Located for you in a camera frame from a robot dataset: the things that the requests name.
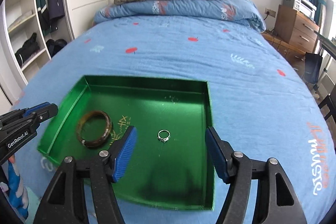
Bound dark brown bangle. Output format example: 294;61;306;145
75;110;113;149

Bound small silver gem ring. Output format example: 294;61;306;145
157;129;172;143

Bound white open wardrobe shelf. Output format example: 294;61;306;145
1;0;51;105

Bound green tray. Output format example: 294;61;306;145
38;76;214;210

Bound black clothes on shelf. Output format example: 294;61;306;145
15;32;40;67

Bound blue bed sheet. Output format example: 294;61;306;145
15;15;335;223

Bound black bag on floor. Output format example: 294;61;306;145
304;52;323;84

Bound wooden drawer cabinet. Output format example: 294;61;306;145
274;5;319;53

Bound folded blue duvet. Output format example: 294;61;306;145
93;0;266;33

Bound grey printer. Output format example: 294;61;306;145
282;0;317;20

